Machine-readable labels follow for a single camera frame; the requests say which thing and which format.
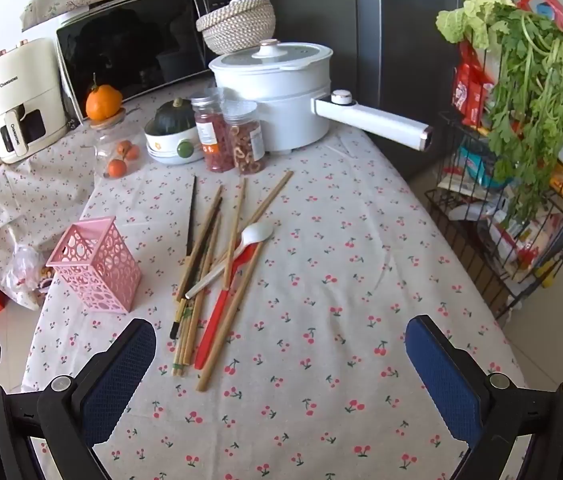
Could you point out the white spoon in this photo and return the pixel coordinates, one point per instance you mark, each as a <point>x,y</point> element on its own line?
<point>257,233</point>

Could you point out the white electric pot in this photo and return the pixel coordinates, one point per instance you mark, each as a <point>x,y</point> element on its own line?
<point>281,105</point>

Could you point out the cream air fryer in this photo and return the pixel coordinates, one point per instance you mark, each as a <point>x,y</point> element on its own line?
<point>16,90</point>

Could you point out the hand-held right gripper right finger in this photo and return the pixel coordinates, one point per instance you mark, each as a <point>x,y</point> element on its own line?
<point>444,380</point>

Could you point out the black chopstick with gold band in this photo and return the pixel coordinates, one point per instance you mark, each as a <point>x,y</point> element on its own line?
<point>192,220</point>

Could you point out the jar of dried fruit rings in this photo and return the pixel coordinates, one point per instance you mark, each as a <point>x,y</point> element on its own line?
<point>246,142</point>

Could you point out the red snack packets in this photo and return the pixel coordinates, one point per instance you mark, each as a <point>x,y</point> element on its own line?
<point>471,85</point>

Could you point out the red spoon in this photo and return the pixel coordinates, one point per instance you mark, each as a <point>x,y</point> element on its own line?
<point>211,330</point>

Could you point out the green patterned wooden chopstick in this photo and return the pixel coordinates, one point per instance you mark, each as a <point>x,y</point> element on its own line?
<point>178,357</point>
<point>186,347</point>

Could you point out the small tangerine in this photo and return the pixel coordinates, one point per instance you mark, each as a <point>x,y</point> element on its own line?
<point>123,148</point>
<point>116,167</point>
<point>134,152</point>

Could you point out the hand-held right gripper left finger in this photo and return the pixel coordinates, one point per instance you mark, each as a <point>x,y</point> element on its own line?
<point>116,380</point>

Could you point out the white bowl with green dot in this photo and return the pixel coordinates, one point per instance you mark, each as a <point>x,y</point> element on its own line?
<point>171,149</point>

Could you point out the black microwave oven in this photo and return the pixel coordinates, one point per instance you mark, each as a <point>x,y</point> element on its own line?
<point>136,55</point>

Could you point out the napa cabbage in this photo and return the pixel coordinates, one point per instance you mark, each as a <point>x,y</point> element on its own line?
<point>471,15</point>

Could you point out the pink perforated utensil holder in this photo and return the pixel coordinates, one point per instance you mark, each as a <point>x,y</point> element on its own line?
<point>99,265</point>

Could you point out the cherry print tablecloth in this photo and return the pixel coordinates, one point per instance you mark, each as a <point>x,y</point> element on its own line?
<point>341,280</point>

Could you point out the woven basket with lid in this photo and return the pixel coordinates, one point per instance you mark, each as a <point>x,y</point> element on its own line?
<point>239,25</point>

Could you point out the dark green squash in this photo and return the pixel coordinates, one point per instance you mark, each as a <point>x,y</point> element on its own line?
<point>174,116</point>

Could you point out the jar of red dried berries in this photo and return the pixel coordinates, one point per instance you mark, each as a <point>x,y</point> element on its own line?
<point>213,135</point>

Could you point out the grey refrigerator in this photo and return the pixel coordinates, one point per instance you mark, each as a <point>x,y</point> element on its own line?
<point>401,50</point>

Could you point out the large orange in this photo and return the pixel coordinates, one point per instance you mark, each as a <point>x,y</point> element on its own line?
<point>103,102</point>

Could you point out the bunch of leafy greens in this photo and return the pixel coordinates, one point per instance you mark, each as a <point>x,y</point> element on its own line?
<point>531,90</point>

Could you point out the glass jar with wooden lid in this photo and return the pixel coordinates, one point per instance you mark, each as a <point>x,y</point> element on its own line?
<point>111,140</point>

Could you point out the clear plastic bag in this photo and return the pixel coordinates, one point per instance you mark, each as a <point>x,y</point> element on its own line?
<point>26,275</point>

